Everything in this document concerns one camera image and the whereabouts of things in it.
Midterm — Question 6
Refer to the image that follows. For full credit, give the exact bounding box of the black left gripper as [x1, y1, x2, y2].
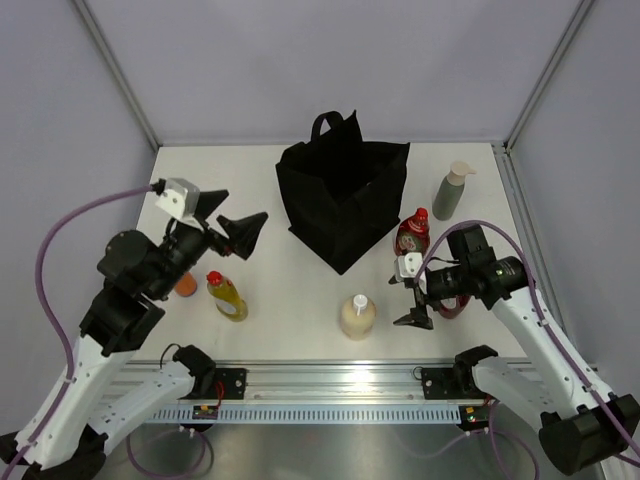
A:
[150, 190, 268, 299]

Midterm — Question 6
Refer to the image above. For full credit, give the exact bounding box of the cream lotion bottle white cap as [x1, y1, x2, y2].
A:
[339, 294, 376, 340]

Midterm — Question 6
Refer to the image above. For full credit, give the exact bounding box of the orange bottle blue cap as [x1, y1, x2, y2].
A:
[174, 272, 198, 297]

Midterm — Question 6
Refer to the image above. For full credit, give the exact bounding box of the yellow soap bottle red cap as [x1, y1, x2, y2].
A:
[206, 271, 248, 322]

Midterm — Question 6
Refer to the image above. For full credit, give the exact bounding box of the green bottle beige pump cap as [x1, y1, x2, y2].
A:
[432, 161, 476, 221]

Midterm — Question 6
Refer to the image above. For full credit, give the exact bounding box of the dark red soap bottle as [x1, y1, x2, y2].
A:
[436, 295, 471, 319]

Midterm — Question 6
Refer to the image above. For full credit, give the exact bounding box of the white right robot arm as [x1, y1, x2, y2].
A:
[390, 220, 639, 476]

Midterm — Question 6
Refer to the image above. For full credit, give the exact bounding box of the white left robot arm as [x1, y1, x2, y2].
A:
[1, 179, 268, 479]

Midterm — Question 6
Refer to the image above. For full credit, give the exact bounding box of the black canvas bag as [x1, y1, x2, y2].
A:
[276, 111, 410, 275]

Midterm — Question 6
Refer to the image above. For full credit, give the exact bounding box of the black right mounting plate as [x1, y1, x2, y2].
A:
[420, 367, 487, 401]

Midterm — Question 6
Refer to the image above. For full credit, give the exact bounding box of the black mounting plate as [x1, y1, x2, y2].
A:
[420, 367, 487, 401]
[182, 367, 248, 401]

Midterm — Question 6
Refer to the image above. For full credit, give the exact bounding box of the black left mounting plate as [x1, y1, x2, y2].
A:
[182, 367, 248, 401]

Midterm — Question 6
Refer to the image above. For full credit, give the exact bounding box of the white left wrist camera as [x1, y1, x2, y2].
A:
[155, 178, 200, 226]

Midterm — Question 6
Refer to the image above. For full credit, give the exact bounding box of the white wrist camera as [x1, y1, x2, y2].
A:
[389, 252, 426, 289]
[155, 178, 200, 226]

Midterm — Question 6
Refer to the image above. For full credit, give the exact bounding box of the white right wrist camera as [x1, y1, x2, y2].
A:
[389, 252, 426, 289]

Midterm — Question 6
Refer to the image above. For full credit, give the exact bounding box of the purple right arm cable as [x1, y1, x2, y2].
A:
[418, 219, 640, 454]

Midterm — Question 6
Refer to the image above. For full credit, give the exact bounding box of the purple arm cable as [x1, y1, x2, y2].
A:
[418, 219, 640, 454]
[0, 183, 166, 480]

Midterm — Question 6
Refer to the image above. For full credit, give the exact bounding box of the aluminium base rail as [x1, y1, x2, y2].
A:
[64, 362, 609, 401]

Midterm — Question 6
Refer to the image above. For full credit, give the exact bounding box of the aluminium frame rail right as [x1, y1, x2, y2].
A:
[492, 0, 609, 371]

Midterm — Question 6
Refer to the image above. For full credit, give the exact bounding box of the white slotted cable duct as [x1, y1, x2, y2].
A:
[146, 404, 461, 425]

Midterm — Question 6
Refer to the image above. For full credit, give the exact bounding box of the aluminium frame post left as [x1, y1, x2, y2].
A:
[69, 0, 162, 152]

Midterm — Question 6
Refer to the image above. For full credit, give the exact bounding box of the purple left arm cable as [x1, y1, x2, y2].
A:
[0, 183, 166, 480]

